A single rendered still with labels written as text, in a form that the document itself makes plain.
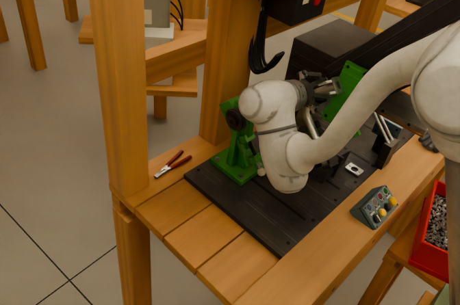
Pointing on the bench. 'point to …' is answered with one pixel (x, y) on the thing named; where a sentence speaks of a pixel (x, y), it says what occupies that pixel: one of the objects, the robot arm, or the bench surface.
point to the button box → (359, 211)
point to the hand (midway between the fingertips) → (328, 87)
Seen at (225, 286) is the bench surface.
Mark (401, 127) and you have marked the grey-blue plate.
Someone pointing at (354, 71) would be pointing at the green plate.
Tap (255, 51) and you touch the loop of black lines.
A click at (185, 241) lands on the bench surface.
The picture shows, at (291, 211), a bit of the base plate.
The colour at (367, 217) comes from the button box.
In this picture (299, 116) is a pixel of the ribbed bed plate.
